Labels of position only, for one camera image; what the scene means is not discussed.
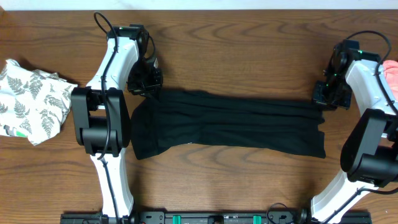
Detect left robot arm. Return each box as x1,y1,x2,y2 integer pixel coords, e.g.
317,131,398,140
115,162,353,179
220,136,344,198
71,24,163,223

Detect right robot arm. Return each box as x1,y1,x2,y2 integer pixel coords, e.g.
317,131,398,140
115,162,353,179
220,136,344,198
301,39,397,223

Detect pink garment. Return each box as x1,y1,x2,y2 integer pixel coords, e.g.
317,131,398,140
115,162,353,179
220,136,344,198
383,60,398,100

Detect black t-shirt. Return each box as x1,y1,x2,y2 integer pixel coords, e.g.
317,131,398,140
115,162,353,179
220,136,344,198
131,90,326,159

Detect white fern-print fabric bag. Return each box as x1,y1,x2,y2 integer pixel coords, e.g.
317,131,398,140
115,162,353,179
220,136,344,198
1,59,77,146

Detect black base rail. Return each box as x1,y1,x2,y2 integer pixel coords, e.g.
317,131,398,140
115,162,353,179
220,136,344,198
60,209,373,224

